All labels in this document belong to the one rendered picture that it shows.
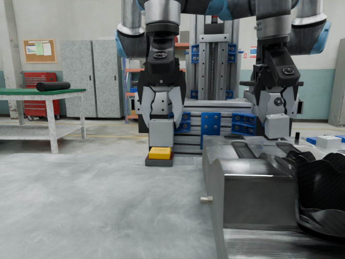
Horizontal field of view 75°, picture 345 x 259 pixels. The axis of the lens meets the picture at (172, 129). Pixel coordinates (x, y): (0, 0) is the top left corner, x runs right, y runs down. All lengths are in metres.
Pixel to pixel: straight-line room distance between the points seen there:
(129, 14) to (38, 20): 6.37
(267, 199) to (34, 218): 0.39
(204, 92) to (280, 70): 0.63
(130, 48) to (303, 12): 0.68
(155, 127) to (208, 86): 0.74
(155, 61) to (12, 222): 0.37
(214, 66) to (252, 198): 0.93
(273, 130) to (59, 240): 0.52
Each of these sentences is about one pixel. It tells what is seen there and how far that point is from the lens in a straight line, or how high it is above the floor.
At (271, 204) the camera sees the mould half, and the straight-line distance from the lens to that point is 0.31.
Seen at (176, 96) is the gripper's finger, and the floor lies 1.01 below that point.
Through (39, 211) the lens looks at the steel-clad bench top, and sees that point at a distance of 0.52.
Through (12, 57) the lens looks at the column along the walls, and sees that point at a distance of 7.38.
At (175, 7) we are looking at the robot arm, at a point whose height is 1.18.
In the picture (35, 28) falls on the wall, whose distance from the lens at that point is 7.35.
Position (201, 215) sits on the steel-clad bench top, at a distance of 0.45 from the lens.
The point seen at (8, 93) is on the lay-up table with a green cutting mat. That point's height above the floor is 0.87.
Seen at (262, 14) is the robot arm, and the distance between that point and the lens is 0.61.
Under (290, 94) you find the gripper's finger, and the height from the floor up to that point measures 1.01.
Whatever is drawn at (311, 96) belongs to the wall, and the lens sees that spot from 6.51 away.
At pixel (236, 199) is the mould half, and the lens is 0.29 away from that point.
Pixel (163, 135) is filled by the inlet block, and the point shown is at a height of 0.93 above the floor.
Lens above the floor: 1.04
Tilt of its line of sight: 12 degrees down
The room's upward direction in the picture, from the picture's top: straight up
